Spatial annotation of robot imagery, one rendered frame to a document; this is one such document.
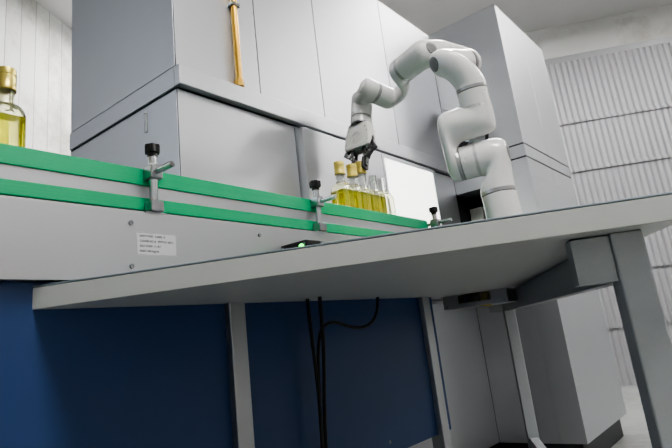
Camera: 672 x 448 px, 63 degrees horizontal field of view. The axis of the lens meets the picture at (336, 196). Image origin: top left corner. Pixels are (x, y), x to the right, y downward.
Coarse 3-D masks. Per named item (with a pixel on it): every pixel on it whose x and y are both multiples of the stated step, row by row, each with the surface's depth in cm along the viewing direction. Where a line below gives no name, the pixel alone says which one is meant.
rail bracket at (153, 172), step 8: (152, 144) 101; (152, 152) 101; (152, 160) 101; (144, 168) 100; (152, 168) 99; (160, 168) 98; (168, 168) 98; (144, 176) 100; (152, 176) 99; (160, 176) 100; (152, 184) 99; (152, 192) 99; (152, 200) 98; (144, 208) 99; (152, 208) 97; (160, 208) 99
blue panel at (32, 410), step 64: (0, 320) 77; (64, 320) 84; (128, 320) 92; (192, 320) 101; (256, 320) 113; (384, 320) 148; (0, 384) 75; (64, 384) 81; (128, 384) 89; (192, 384) 98; (256, 384) 109; (384, 384) 141
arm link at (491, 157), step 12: (480, 144) 150; (492, 144) 149; (504, 144) 149; (468, 156) 150; (480, 156) 149; (492, 156) 148; (504, 156) 147; (468, 168) 150; (480, 168) 150; (492, 168) 147; (504, 168) 147; (492, 180) 146; (504, 180) 146; (480, 192) 151; (492, 192) 146
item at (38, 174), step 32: (0, 160) 82; (32, 160) 86; (64, 160) 90; (96, 160) 94; (0, 192) 81; (32, 192) 84; (64, 192) 88; (96, 192) 93; (128, 192) 98; (160, 192) 103; (192, 192) 108; (224, 192) 115; (256, 192) 122; (256, 224) 120; (288, 224) 128; (352, 224) 148; (384, 224) 161; (416, 224) 175
